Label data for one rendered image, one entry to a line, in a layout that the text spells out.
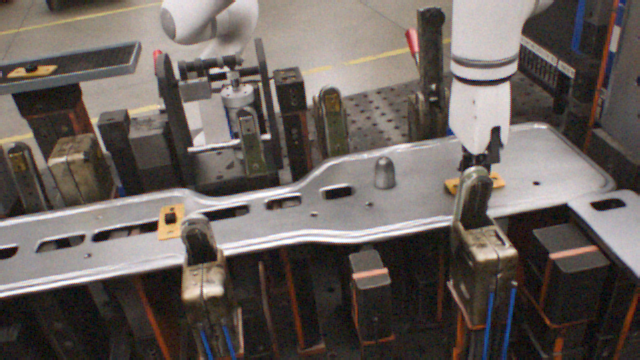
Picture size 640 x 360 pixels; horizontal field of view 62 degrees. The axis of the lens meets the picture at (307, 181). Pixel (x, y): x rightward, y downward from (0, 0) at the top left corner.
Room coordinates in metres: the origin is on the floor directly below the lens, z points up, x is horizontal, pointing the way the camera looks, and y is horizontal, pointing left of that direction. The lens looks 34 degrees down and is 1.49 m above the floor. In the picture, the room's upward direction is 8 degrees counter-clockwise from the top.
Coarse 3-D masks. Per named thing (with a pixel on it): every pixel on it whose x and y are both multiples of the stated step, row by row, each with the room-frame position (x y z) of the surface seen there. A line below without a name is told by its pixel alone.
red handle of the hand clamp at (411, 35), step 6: (408, 30) 0.96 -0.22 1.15; (414, 30) 0.95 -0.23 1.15; (408, 36) 0.95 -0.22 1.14; (414, 36) 0.94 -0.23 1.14; (408, 42) 0.94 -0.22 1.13; (414, 42) 0.93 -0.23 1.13; (414, 48) 0.92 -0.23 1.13; (414, 54) 0.92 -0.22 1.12; (432, 90) 0.85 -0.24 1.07; (432, 96) 0.84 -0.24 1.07; (438, 96) 0.84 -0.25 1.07; (432, 102) 0.84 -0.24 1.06
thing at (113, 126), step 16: (112, 112) 0.89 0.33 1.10; (128, 112) 0.89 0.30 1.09; (112, 128) 0.85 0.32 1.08; (128, 128) 0.86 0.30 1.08; (112, 144) 0.85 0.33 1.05; (128, 144) 0.85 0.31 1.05; (128, 160) 0.85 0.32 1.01; (128, 176) 0.85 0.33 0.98; (128, 192) 0.85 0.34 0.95; (144, 192) 0.85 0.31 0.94
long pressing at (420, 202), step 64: (512, 128) 0.80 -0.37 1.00; (192, 192) 0.74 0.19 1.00; (256, 192) 0.71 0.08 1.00; (320, 192) 0.69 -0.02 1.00; (384, 192) 0.67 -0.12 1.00; (448, 192) 0.65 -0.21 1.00; (512, 192) 0.62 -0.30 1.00; (576, 192) 0.61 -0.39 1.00; (64, 256) 0.62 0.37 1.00; (128, 256) 0.60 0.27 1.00
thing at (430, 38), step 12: (420, 12) 0.85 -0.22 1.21; (432, 12) 0.83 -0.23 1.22; (420, 24) 0.85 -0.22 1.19; (432, 24) 0.82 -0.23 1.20; (420, 36) 0.85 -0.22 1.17; (432, 36) 0.86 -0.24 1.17; (420, 48) 0.85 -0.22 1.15; (432, 48) 0.85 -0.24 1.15; (420, 60) 0.85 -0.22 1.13; (432, 60) 0.85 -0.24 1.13; (420, 72) 0.85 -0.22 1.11; (432, 72) 0.85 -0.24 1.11; (420, 84) 0.85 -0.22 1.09; (432, 84) 0.84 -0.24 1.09
